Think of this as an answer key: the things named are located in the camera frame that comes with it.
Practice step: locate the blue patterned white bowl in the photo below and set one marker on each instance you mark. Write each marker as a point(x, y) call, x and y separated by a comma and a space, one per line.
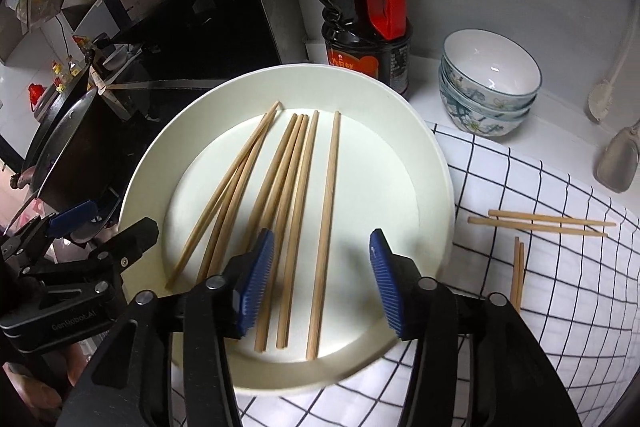
point(490, 62)
point(485, 126)
point(480, 107)

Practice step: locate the small red object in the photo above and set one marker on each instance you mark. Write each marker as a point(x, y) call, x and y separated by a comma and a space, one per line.
point(35, 97)

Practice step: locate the wooden chopstick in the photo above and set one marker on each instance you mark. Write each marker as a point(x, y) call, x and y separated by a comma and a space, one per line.
point(520, 277)
point(550, 218)
point(224, 192)
point(283, 157)
point(299, 227)
point(326, 227)
point(540, 227)
point(295, 172)
point(241, 192)
point(514, 272)
point(273, 162)

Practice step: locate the black gas stove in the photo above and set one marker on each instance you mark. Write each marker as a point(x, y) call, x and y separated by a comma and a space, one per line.
point(165, 107)

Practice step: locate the white black checked cloth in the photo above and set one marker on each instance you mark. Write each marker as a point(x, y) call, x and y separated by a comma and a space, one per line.
point(550, 307)

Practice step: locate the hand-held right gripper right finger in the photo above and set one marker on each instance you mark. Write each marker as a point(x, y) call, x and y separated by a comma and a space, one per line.
point(390, 282)

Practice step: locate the black cooking pot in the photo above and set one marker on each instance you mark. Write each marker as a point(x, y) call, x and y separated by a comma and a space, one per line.
point(75, 147)

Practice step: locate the person's left hand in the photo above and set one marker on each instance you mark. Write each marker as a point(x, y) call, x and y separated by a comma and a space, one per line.
point(35, 392)

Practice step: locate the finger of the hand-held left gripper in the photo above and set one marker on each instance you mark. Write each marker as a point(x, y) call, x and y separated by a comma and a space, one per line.
point(130, 237)
point(75, 213)

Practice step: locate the white round plate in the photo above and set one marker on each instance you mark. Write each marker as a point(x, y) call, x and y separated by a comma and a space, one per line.
point(380, 167)

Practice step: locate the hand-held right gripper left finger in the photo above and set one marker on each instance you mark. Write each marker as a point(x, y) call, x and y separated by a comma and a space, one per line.
point(257, 282)

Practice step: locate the dark soy sauce bottle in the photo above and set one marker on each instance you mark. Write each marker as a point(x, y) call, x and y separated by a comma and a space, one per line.
point(350, 7)

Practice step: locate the white hanging spoon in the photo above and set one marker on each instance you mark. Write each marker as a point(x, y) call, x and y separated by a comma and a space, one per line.
point(602, 99)

